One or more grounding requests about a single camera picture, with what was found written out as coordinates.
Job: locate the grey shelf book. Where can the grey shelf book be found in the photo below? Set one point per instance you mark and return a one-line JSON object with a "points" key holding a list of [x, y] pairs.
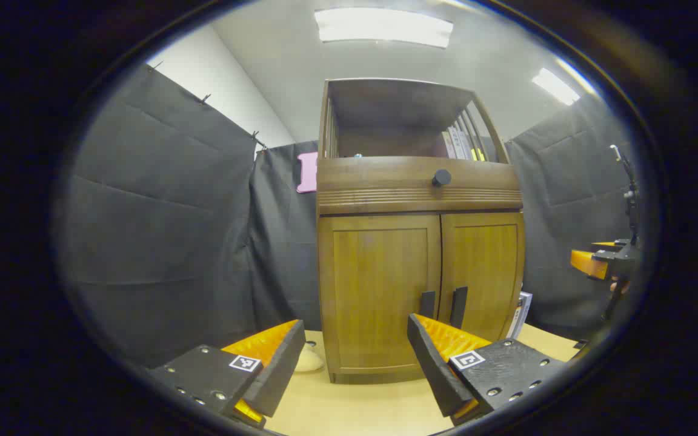
{"points": [[465, 143]]}

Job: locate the wooden shoe cabinet door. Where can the wooden shoe cabinet door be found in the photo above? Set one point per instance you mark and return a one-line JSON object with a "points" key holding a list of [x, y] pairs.
{"points": [[485, 266], [373, 284]]}

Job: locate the wooden double-door shoe cabinet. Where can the wooden double-door shoe cabinet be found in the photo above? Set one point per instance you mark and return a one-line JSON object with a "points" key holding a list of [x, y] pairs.
{"points": [[397, 109]]}

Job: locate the black round drawer knob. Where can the black round drawer knob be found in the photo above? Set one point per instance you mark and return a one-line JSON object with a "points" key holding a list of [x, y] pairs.
{"points": [[442, 177]]}

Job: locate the blue grey standing book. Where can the blue grey standing book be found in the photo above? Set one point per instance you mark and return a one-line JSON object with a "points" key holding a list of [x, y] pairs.
{"points": [[521, 315]]}

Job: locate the long ceiling light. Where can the long ceiling light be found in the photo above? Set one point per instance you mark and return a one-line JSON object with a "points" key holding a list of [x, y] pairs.
{"points": [[383, 26]]}

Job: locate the small ceiling light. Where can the small ceiling light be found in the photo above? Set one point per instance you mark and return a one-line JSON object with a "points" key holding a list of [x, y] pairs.
{"points": [[555, 86]]}

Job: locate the cream round object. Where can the cream round object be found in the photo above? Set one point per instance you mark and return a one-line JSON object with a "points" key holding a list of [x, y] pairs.
{"points": [[311, 360]]}

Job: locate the wooden cabinet drawer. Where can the wooden cabinet drawer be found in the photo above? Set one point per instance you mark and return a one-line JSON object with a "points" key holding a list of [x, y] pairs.
{"points": [[385, 178]]}

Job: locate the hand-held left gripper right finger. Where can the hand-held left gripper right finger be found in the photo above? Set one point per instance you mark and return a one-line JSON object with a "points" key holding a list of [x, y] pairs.
{"points": [[437, 375]]}

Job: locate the white shelf book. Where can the white shelf book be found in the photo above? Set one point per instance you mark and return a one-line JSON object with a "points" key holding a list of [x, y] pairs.
{"points": [[456, 143]]}

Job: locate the small black cloth clip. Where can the small black cloth clip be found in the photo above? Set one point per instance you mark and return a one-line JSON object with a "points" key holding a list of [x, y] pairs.
{"points": [[155, 64], [257, 139], [205, 98]]}

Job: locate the black table clamp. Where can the black table clamp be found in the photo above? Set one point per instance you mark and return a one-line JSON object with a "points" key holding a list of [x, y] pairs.
{"points": [[581, 344]]}

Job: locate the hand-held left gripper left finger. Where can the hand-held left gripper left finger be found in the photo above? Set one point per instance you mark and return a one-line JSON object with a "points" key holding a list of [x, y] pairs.
{"points": [[279, 369]]}

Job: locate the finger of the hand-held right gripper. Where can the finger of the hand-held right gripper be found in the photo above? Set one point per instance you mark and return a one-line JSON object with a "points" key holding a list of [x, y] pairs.
{"points": [[604, 244], [585, 263]]}

